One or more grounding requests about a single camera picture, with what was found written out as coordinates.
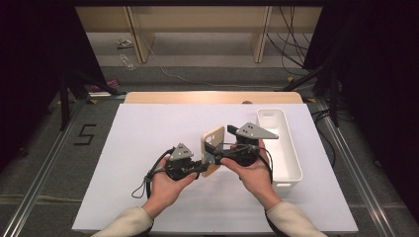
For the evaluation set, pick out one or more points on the aluminium floor rail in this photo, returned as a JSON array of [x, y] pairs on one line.
[[42, 171], [355, 171]]

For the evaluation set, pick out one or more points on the small grey floor clutter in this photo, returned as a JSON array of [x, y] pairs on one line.
[[124, 43]]

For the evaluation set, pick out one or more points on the light wooden shelf unit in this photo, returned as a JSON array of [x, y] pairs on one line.
[[204, 19]]

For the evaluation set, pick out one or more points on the beige painted phone case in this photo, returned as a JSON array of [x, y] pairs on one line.
[[214, 138]]

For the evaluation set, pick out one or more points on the black metal stand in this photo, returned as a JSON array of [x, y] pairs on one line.
[[66, 98], [334, 98]]

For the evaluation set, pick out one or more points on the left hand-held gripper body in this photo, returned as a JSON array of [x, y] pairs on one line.
[[181, 164]]

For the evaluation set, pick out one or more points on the light wooden table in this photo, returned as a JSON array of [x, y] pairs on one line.
[[197, 97]]

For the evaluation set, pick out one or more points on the white plastic bin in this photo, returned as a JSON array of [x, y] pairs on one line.
[[283, 154]]

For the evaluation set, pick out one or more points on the person's left hand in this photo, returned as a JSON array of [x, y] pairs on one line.
[[164, 191]]

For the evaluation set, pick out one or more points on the clear plastic piece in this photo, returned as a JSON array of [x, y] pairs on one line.
[[127, 62]]

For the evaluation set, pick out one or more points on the white table mat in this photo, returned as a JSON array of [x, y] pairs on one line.
[[148, 131]]

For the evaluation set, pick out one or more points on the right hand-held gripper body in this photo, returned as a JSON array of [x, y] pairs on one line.
[[250, 133]]

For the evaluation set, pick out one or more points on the person's right hand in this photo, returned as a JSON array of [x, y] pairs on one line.
[[257, 181]]

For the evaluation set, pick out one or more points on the pink floor item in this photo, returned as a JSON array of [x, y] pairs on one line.
[[105, 85]]

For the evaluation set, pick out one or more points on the black curtain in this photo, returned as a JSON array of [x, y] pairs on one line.
[[378, 82], [33, 65]]

